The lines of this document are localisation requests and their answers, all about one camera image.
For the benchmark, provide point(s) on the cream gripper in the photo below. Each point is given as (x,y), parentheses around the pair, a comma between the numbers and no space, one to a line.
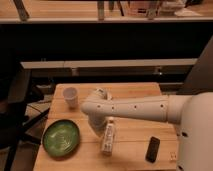
(99,129)

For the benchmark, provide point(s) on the green ceramic bowl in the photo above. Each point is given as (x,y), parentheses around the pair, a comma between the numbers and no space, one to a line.
(61,138)

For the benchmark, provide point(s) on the black phone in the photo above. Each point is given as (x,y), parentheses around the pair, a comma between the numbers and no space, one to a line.
(152,150)

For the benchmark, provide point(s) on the white paper cup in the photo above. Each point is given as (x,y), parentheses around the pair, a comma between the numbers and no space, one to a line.
(70,95)

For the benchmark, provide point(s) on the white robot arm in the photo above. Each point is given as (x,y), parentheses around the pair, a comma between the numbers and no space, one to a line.
(193,114)

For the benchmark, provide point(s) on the white plastic bottle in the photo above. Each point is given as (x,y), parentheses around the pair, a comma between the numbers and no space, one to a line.
(108,138)

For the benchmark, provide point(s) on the black office chair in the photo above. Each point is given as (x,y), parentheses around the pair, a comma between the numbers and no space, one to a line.
(16,91)

